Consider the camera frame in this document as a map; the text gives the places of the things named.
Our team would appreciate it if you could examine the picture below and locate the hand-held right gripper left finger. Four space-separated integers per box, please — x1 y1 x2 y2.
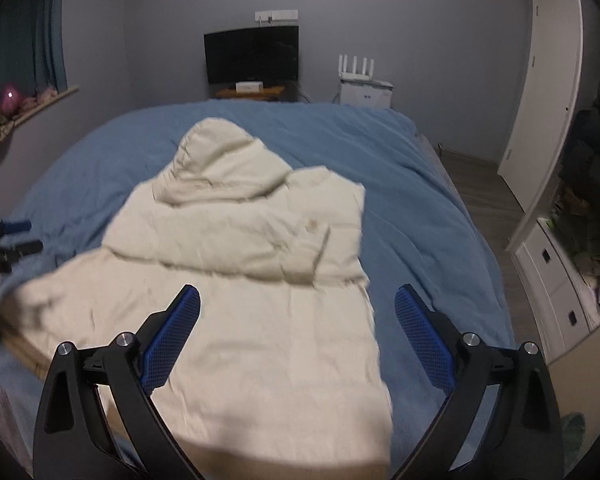
32 284 203 480

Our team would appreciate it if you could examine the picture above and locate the cream hooded jacket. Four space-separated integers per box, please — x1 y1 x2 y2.
0 117 393 466

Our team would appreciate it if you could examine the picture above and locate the wooden window sill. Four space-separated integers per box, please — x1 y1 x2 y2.
10 86 80 127

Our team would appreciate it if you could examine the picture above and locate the black television screen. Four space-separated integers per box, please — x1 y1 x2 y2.
203 25 300 86

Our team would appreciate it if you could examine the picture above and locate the white router with antennas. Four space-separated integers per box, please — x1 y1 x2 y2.
337 55 376 81

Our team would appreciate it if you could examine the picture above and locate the white door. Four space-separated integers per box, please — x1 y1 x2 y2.
497 0 584 213

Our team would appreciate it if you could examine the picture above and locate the pink stuffed toy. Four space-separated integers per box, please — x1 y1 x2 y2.
22 87 59 110

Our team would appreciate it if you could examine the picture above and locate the pile of dark clothes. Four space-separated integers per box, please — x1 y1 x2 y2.
560 75 600 197

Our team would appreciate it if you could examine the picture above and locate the blue curtain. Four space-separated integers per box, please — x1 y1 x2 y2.
0 0 69 111

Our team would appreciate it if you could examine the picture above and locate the wooden television stand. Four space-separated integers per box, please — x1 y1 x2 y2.
215 85 286 101

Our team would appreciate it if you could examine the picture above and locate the blue bed blanket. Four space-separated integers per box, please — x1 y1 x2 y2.
0 99 518 480

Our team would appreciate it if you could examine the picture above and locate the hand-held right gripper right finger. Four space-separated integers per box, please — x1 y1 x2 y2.
394 284 566 480

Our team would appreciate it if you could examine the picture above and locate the white small cabinet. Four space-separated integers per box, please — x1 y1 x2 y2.
339 79 394 110

